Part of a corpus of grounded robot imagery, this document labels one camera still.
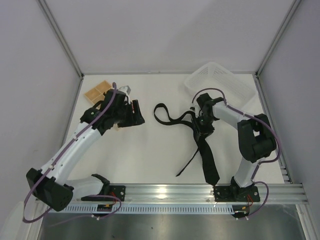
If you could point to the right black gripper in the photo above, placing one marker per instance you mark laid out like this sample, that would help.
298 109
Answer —
202 128

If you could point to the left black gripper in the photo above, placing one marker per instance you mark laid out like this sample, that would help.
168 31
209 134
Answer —
128 114

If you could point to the black necktie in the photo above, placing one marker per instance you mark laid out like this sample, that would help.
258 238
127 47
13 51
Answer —
209 168

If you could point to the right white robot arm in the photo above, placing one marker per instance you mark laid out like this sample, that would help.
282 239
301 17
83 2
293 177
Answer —
256 141

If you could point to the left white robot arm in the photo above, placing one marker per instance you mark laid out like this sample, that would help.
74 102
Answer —
50 183

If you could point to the white plastic basket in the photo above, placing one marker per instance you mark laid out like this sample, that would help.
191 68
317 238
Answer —
239 90

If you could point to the wooden compartment box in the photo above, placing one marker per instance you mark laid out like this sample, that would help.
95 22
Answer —
98 92

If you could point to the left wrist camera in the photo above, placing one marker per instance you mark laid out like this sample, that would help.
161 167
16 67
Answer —
125 89

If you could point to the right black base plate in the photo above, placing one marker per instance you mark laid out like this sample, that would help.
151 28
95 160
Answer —
232 193

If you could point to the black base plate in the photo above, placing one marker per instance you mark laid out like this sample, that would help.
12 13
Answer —
232 193
118 191

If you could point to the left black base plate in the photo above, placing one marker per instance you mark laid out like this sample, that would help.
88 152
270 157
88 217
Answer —
118 191

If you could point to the aluminium mounting rail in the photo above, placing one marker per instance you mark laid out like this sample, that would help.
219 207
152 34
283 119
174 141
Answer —
292 194

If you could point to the white slotted cable duct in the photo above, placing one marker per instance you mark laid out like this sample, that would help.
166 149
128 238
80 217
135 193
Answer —
207 209

